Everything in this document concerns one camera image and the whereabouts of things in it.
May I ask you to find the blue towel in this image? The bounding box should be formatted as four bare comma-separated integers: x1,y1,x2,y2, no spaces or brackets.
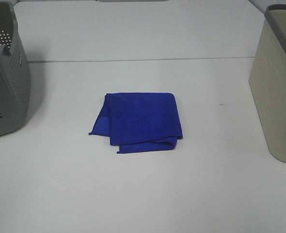
90,93,183,154

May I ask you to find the beige plastic basket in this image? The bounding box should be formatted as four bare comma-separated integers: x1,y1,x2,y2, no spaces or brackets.
249,4,286,163

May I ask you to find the grey perforated plastic basket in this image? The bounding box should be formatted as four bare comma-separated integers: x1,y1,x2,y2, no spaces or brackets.
0,1,31,136

